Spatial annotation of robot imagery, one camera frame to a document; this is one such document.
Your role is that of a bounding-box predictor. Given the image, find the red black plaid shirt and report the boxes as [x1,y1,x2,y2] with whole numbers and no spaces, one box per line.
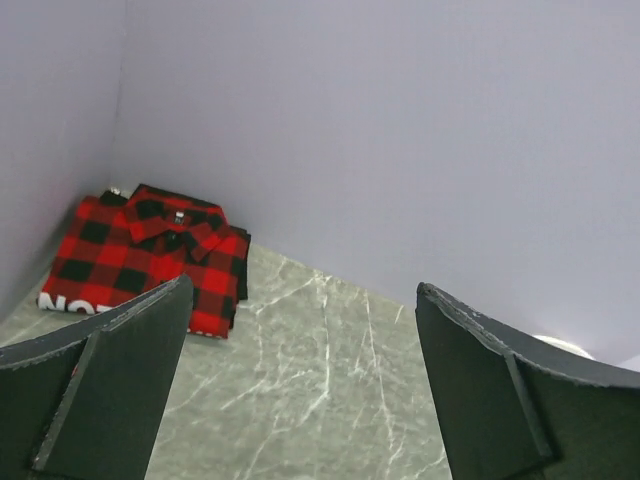
[36,184,251,338]

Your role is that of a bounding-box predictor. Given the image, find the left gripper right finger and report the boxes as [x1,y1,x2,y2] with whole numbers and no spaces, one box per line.
[416,283,639,479]

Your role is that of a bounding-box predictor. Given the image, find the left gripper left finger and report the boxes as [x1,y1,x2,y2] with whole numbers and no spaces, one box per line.
[1,275,193,479]

